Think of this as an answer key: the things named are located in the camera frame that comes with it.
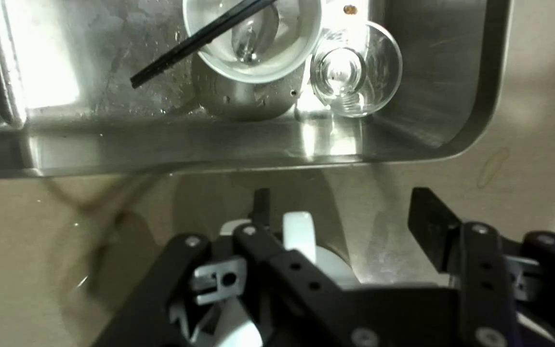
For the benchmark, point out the white ceramic mug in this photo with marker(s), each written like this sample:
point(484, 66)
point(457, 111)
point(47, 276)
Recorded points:
point(299, 234)

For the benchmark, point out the spoon in cup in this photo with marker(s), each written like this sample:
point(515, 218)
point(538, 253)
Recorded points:
point(251, 39)

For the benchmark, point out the stainless steel sink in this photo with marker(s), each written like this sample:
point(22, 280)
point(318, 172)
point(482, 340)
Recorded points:
point(162, 138)

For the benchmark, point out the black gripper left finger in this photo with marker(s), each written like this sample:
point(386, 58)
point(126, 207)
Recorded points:
point(290, 282)

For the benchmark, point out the thin black stick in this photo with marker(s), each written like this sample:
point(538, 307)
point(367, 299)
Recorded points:
point(174, 58)

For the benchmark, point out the clear glass jar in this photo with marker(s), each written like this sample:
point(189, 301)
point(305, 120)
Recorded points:
point(380, 84)

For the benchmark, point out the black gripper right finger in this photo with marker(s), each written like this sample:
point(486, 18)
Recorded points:
point(482, 282)

